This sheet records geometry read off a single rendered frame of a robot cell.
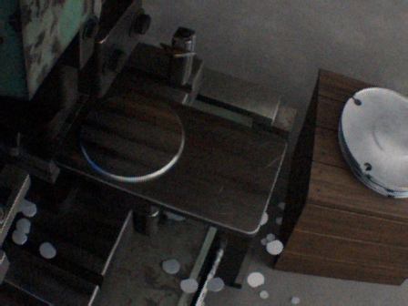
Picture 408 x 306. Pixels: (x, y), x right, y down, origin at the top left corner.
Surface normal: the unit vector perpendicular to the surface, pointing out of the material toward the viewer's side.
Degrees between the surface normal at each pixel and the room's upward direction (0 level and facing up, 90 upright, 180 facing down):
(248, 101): 0
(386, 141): 0
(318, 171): 0
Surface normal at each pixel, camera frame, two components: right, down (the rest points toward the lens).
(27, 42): 0.94, 0.32
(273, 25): 0.10, -0.58
